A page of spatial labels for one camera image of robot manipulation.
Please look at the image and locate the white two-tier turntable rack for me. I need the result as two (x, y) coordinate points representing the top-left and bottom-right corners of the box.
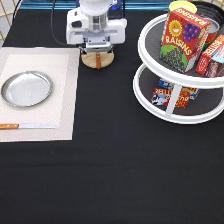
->
(133, 14), (224, 124)

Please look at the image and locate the wooden handled knife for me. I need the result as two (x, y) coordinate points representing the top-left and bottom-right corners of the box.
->
(0, 124), (57, 130)

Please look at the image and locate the round wooden coaster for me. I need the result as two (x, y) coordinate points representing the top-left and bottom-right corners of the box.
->
(81, 52), (114, 69)

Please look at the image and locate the red raisins box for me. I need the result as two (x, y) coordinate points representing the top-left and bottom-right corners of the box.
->
(160, 8), (211, 73)

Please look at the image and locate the red can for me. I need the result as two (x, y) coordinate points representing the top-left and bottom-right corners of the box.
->
(203, 18), (220, 49)

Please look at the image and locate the small box lower shelf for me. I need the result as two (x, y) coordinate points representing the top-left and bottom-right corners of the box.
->
(151, 89), (190, 108)

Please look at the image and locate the red butter box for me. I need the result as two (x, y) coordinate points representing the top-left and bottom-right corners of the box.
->
(196, 35), (224, 78)

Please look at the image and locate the round silver metal plate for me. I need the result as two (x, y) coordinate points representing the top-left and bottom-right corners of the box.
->
(1, 71), (53, 107)

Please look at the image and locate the yellow lidded container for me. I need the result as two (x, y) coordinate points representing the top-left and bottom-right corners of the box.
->
(169, 0), (197, 13)

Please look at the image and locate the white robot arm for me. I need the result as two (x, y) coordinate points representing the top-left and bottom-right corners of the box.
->
(66, 0), (127, 54)

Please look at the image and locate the beige woven placemat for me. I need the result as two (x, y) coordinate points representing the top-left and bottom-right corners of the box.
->
(0, 47), (79, 142)

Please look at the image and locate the wooden handled fork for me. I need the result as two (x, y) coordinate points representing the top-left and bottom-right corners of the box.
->
(96, 52), (101, 70)

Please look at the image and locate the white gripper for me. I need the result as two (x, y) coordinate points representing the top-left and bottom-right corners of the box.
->
(66, 8), (127, 55)

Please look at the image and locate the blue yellow box lower shelf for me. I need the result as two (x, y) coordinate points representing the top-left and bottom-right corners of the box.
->
(159, 79), (199, 100)

